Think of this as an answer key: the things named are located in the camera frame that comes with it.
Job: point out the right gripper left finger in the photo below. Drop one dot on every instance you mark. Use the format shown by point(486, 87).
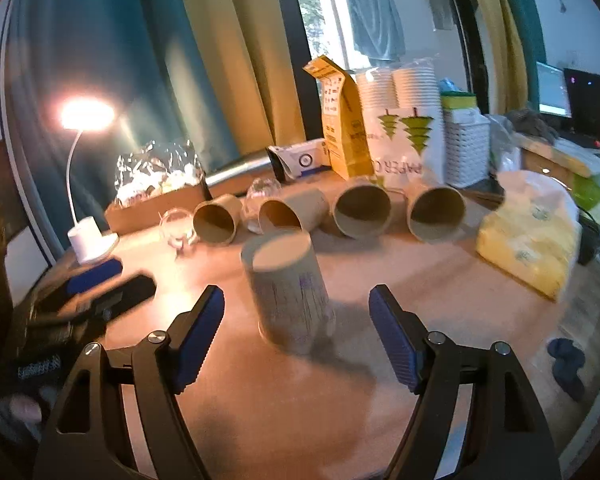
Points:
point(86, 436)

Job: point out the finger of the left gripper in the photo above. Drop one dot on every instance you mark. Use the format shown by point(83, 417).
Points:
point(94, 276)
point(124, 297)

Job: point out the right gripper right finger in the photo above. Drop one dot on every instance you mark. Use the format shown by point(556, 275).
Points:
point(507, 436)

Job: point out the patterned paper cup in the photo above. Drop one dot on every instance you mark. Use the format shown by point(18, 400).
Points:
point(288, 290)

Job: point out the clear glass cup left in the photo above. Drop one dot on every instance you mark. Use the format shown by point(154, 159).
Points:
point(177, 228)

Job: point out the clear glass cup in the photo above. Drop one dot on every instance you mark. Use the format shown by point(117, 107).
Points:
point(260, 190)
point(177, 228)

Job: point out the leftmost lying paper cup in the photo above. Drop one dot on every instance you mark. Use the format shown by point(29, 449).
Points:
point(216, 221)

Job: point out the lying paper cup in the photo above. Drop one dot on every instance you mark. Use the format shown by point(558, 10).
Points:
point(434, 212)
point(304, 210)
point(216, 221)
point(362, 211)

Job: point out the clear glass cup middle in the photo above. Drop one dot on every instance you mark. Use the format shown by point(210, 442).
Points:
point(260, 190)

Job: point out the rightmost lying paper cup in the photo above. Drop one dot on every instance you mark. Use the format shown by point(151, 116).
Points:
point(434, 212)

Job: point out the paper cup pack bag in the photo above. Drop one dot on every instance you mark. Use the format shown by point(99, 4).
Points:
point(403, 122)

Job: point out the left hand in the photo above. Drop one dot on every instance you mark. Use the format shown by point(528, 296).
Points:
point(20, 418)

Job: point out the cardboard tray box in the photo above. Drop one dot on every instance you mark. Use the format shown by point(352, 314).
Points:
point(148, 213)

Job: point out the dark sock on floor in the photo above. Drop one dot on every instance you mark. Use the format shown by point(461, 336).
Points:
point(568, 360)

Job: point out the shiny foil snack bag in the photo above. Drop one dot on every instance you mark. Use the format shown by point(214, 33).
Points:
point(154, 170)

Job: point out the white desk lamp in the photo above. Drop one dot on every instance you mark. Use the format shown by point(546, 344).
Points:
point(85, 116)

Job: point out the stainless steel bottle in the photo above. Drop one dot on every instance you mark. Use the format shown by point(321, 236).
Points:
point(236, 177)

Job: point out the small white blue box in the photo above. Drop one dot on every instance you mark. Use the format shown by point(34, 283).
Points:
point(296, 161)

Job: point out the teal curtain left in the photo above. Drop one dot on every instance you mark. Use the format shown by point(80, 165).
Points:
point(141, 57)

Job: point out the teal curtain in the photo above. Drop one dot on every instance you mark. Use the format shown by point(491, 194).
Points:
point(141, 57)
point(529, 28)

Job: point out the yellow paper bag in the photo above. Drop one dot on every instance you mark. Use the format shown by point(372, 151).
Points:
point(342, 119)

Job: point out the yellow curtain left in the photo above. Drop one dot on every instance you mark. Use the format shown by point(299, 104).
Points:
point(244, 47)

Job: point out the yellow curtain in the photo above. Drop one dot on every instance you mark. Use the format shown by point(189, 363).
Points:
point(244, 47)
point(511, 80)

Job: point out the white plastic basket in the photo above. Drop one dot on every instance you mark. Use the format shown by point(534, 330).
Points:
point(467, 147)

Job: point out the yellow curtain right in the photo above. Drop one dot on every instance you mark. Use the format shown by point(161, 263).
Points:
point(511, 80)

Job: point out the computer monitor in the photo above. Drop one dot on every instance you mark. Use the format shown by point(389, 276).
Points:
point(553, 92)

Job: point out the yellow green sponge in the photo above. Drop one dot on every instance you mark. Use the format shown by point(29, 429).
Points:
point(453, 97)

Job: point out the hanging blue towel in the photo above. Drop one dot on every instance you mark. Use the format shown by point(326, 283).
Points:
point(377, 30)

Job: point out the black computer case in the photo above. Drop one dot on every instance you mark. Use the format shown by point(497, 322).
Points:
point(584, 98)

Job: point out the teal curtain right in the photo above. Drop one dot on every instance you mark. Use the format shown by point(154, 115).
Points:
point(529, 28)

